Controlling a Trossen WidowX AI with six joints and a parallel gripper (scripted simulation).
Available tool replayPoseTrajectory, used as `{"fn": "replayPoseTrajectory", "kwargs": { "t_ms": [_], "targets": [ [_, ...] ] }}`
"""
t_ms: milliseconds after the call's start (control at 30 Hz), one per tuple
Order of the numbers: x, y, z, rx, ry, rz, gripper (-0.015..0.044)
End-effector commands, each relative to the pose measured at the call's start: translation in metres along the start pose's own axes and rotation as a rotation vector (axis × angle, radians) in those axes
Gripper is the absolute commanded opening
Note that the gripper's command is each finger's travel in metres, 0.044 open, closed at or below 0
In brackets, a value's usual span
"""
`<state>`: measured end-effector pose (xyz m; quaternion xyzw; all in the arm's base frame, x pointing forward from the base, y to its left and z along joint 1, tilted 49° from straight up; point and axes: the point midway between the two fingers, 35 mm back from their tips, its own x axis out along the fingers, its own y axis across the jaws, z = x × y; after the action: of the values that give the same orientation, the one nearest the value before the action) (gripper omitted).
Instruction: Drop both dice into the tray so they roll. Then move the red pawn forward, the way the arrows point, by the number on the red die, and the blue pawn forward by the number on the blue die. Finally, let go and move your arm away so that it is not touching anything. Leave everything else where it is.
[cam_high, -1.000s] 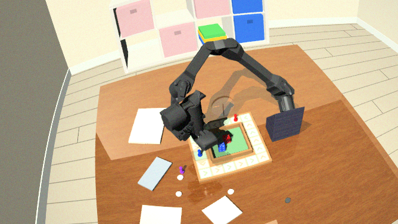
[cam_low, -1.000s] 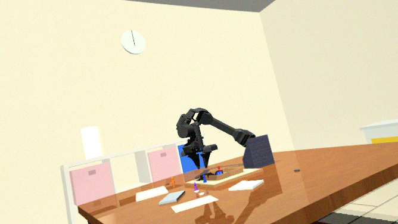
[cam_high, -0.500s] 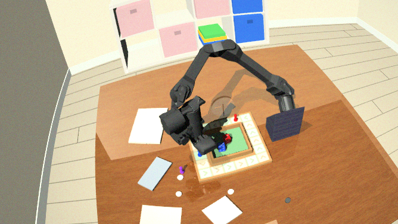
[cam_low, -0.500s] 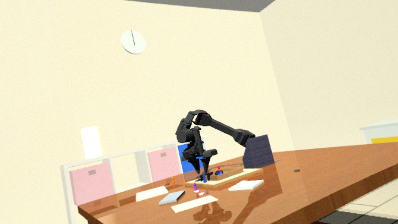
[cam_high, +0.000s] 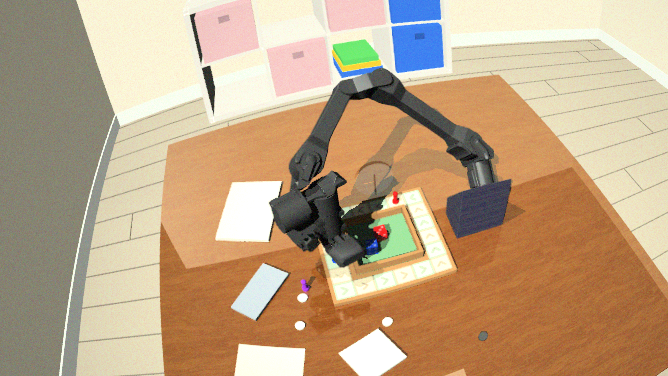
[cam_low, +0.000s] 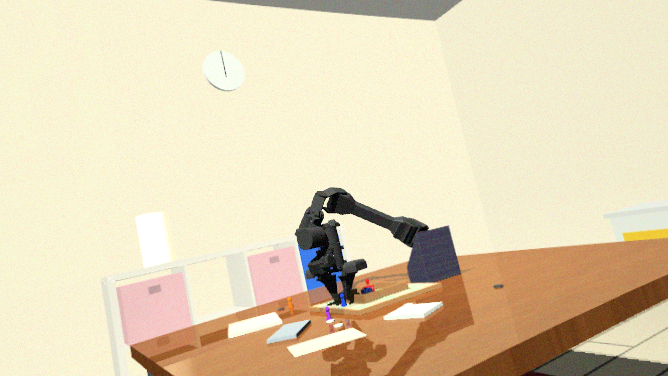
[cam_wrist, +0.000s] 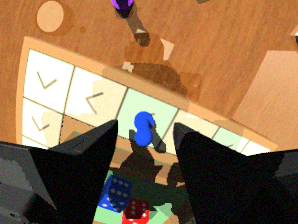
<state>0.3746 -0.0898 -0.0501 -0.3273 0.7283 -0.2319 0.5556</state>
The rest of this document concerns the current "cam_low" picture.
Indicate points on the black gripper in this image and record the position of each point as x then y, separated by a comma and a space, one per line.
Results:
349, 269

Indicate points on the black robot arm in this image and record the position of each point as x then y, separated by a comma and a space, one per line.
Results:
311, 234

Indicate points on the white square game track with arrows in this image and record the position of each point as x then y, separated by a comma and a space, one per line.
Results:
382, 289

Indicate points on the tan board border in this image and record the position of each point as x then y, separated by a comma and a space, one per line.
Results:
379, 305

